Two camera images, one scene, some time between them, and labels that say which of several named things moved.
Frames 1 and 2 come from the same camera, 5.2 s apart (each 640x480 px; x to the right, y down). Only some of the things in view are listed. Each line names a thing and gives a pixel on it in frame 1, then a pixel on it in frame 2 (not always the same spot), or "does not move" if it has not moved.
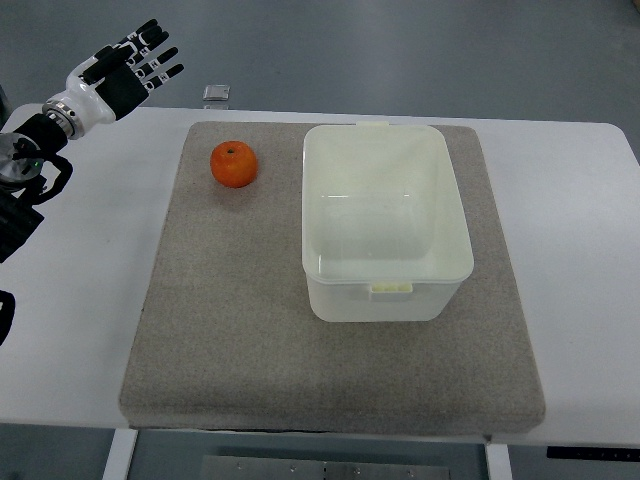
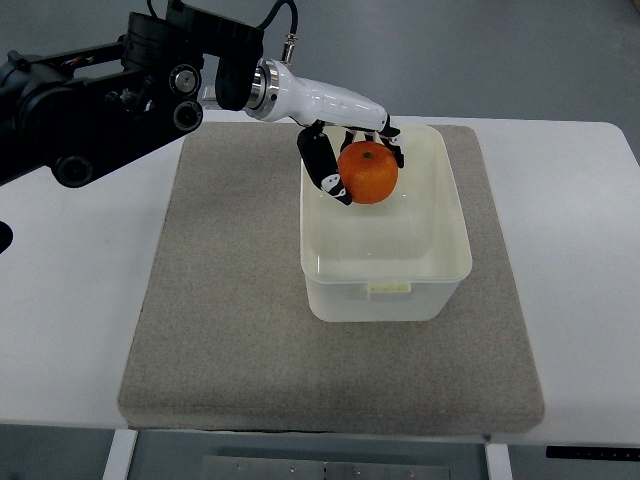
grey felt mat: (225, 338) does not move
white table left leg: (120, 454) does not move
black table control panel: (593, 452) does not move
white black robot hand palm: (107, 99) → (278, 93)
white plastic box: (384, 237) does not move
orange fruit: (233, 164) → (369, 171)
